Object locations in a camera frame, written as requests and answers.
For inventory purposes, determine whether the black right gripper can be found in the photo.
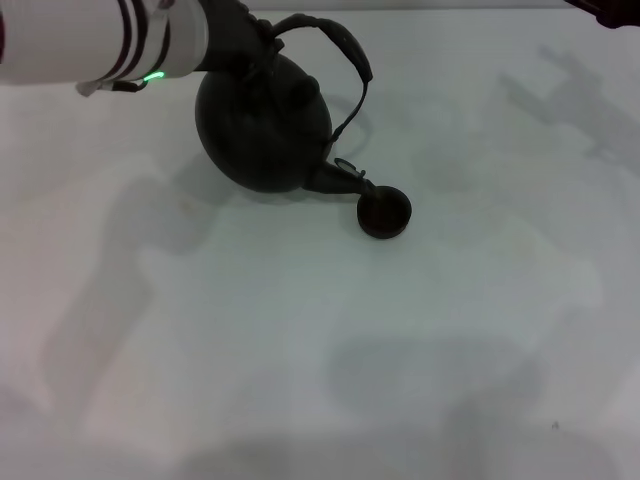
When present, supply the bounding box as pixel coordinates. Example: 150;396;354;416
565;0;640;30

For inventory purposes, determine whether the small dark teacup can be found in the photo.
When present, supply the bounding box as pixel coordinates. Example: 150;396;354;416
355;184;414;239

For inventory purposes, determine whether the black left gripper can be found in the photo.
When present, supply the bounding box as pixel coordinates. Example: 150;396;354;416
198;0;287;84

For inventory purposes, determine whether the black round teapot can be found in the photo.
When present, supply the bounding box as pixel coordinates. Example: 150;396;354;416
193;13;381;199

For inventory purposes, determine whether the thin grey wrist cable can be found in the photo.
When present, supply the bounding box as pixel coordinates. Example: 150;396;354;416
75;77;151;99

